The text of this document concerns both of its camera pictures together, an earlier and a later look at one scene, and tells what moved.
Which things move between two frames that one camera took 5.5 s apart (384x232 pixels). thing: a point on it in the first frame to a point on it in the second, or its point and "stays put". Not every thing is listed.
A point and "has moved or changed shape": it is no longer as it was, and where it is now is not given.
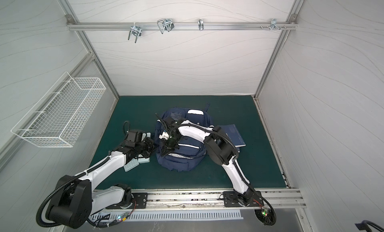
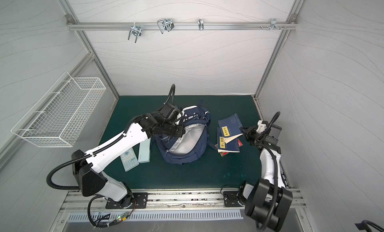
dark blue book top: (232, 132) to (230, 127)
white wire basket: (63, 114) stays put
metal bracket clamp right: (273, 24) stays put
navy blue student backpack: (190, 151) has moved or changed shape
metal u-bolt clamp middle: (166, 24) stays put
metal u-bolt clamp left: (136, 29) stays put
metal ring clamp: (201, 25) stays put
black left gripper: (152, 146) to (181, 129)
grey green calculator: (131, 164) stays put
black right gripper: (169, 139) to (249, 133)
